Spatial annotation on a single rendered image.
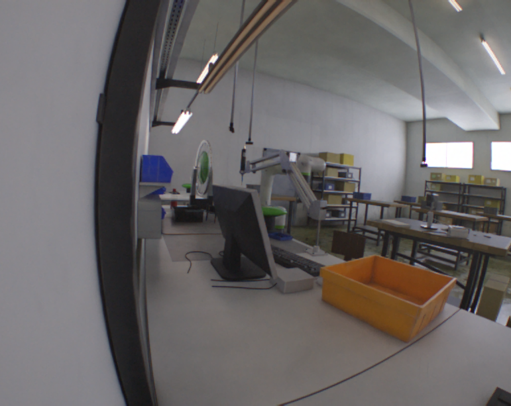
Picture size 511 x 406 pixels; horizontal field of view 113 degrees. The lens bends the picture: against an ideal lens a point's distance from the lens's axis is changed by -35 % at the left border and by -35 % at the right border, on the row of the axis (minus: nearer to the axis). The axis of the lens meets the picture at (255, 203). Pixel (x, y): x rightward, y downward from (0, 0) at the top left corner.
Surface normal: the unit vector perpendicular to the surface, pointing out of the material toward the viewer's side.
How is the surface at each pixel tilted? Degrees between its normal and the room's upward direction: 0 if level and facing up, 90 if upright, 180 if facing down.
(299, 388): 0
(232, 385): 0
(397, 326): 94
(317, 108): 90
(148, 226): 90
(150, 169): 92
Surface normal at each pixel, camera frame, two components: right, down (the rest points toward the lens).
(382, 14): 0.40, 0.11
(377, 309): -0.86, 0.06
